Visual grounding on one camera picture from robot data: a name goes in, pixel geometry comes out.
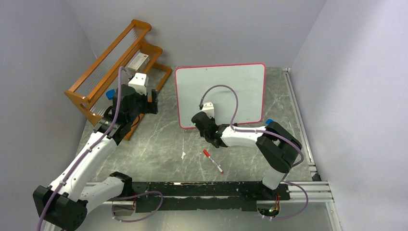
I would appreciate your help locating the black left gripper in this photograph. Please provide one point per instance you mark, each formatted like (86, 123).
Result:
(149, 107)

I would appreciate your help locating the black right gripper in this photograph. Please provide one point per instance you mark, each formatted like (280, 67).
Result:
(212, 120)

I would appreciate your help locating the red white marker pen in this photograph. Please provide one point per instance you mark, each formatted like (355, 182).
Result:
(213, 161)

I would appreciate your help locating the pink-framed whiteboard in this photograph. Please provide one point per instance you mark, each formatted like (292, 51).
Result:
(236, 91)

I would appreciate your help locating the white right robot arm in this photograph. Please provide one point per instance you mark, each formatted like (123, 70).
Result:
(280, 148)

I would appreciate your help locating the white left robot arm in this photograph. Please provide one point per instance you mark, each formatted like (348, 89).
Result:
(65, 202)

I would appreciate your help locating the white red box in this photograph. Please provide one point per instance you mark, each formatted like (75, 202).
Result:
(139, 62)

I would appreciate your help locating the blue eraser block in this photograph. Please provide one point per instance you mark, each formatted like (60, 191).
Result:
(110, 94)

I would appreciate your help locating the orange wooden rack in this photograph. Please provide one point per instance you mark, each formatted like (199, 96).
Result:
(88, 92)

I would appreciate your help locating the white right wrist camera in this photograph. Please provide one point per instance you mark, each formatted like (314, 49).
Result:
(209, 109)

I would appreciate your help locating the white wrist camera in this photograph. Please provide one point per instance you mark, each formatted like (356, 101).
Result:
(139, 83)
(209, 109)

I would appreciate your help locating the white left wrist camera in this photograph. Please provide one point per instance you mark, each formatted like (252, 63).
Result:
(139, 83)

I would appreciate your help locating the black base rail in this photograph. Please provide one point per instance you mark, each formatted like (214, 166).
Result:
(179, 196)

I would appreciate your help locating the aluminium frame rail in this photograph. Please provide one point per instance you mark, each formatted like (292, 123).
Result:
(318, 191)

